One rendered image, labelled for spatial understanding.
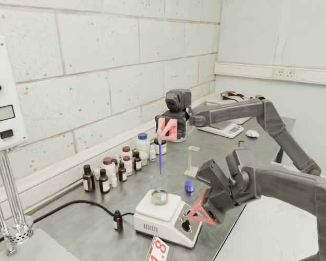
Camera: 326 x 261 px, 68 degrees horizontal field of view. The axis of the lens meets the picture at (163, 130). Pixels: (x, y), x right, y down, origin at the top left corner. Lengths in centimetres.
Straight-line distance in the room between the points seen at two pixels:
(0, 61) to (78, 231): 59
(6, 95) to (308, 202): 53
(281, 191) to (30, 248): 71
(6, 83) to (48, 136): 54
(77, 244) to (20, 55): 63
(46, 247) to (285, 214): 81
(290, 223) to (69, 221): 76
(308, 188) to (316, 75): 159
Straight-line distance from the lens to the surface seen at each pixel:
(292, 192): 46
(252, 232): 90
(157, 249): 77
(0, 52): 51
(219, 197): 63
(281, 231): 94
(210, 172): 61
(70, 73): 104
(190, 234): 80
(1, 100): 51
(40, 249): 87
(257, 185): 53
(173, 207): 81
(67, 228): 92
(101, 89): 114
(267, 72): 201
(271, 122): 90
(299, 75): 198
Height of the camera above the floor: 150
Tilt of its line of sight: 22 degrees down
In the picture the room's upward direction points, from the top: straight up
